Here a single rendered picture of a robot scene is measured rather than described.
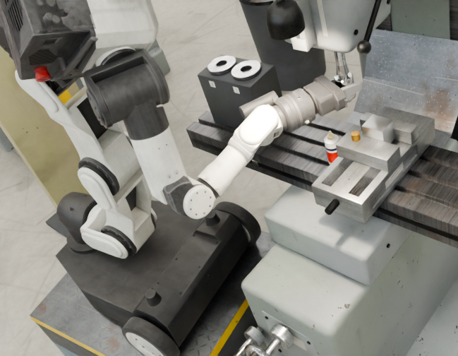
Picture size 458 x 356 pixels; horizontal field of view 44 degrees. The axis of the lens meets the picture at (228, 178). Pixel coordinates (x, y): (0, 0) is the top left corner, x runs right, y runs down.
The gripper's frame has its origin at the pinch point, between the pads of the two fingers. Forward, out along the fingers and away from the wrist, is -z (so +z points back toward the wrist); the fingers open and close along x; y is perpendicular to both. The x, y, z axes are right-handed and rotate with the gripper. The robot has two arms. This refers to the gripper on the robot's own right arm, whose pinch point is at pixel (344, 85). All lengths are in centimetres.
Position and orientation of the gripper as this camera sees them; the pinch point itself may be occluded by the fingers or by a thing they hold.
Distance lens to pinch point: 146.2
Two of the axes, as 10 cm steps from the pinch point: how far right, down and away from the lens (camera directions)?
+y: 2.7, 7.2, 6.4
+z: -8.9, 4.4, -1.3
